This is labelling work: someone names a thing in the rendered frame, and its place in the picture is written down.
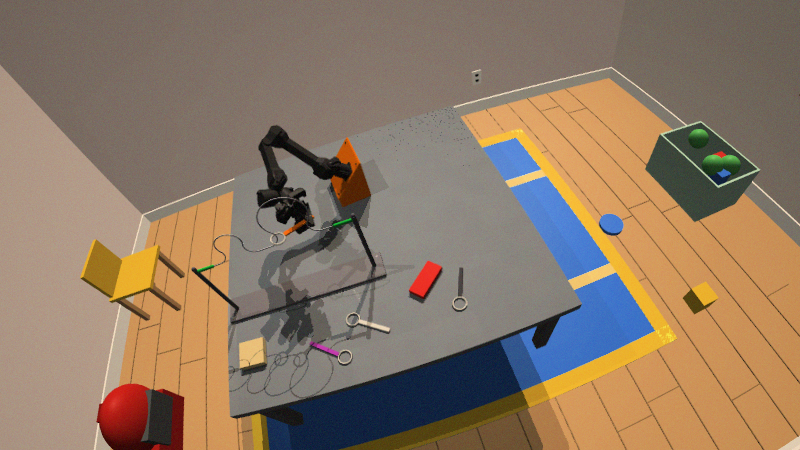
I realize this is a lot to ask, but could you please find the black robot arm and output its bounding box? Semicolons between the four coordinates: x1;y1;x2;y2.
257;125;353;225

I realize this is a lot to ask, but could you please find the orange long bar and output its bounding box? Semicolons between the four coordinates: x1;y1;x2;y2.
270;220;306;245

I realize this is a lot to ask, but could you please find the red flat block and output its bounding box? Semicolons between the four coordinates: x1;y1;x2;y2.
409;261;443;299

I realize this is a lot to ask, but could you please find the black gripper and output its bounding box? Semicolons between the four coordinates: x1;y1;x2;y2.
283;188;315;234

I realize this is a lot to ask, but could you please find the beige loop with straight handle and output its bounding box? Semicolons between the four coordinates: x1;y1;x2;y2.
345;312;390;332

